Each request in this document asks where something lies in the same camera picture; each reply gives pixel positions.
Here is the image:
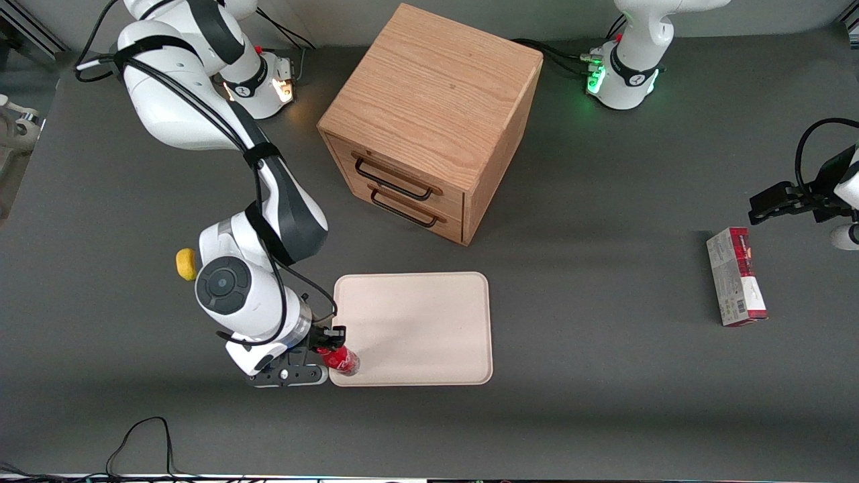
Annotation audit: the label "wooden drawer front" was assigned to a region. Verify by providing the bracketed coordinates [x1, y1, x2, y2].
[327, 134, 466, 217]
[338, 176, 464, 244]

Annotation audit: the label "silver metal clamp fixture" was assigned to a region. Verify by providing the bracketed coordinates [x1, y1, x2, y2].
[0, 94, 45, 154]

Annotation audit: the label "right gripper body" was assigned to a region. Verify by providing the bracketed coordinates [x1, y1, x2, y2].
[225, 327, 324, 378]

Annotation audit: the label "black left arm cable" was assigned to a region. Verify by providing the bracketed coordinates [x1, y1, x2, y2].
[795, 118, 859, 197]

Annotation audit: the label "black base cables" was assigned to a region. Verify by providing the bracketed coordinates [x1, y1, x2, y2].
[255, 8, 317, 85]
[511, 13, 628, 76]

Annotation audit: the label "black left base cables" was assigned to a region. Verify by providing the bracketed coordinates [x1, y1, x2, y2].
[511, 13, 628, 76]

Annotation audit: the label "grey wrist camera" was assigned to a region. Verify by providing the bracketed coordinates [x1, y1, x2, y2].
[829, 223, 859, 251]
[244, 363, 330, 389]

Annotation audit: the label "black right base cables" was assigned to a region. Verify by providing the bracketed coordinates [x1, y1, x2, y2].
[255, 8, 317, 85]

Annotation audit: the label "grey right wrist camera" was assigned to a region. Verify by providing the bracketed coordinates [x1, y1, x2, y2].
[244, 363, 330, 389]

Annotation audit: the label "aluminium frame rail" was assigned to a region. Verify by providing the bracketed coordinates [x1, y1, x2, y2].
[0, 0, 70, 56]

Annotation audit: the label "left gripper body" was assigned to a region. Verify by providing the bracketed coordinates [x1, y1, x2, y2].
[799, 148, 858, 224]

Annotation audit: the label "grey and red carton box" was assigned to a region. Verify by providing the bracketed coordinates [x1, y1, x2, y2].
[706, 227, 768, 327]

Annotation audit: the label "wooden drawer cabinet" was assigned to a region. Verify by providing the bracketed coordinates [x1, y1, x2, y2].
[317, 3, 544, 247]

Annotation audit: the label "black drawer handle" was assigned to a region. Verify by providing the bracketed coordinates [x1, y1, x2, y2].
[354, 156, 444, 201]
[369, 186, 447, 228]

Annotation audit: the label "black looped table cable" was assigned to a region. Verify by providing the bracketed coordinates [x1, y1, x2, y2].
[0, 417, 202, 483]

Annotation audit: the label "red coke bottle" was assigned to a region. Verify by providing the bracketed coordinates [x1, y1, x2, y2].
[315, 345, 362, 377]

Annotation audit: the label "beige rectangular tray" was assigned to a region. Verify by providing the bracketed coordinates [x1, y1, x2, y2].
[329, 272, 494, 387]

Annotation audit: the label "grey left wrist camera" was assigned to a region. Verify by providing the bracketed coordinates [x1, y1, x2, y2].
[829, 223, 859, 251]

